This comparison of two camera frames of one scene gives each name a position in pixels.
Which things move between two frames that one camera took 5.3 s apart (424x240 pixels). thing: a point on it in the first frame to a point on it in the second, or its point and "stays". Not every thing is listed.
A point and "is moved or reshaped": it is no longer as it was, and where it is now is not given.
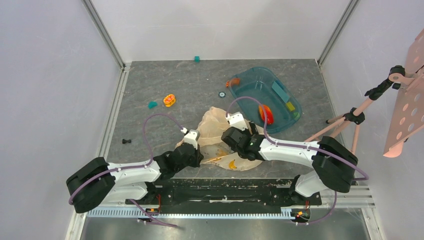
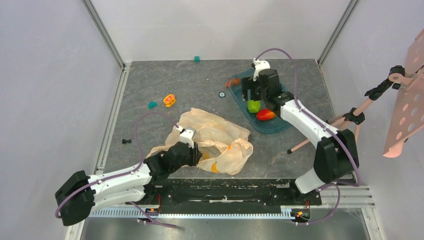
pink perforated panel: x=409 y=119 stays
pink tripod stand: x=396 y=76 stays
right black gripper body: x=232 y=136 to x=251 y=91
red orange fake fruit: x=269 y=115 is moved or reshaped
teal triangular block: x=152 y=104 stays
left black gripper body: x=193 y=161 stays
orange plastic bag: x=215 y=151 is moved or reshaped
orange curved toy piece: x=234 y=81 stays
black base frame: x=228 y=191 stays
